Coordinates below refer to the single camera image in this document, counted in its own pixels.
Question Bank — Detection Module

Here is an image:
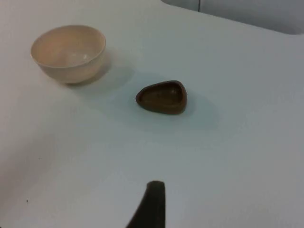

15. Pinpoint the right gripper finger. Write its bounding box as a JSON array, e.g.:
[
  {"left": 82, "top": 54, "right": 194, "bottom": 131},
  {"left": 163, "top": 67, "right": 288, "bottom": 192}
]
[{"left": 125, "top": 180, "right": 166, "bottom": 228}]

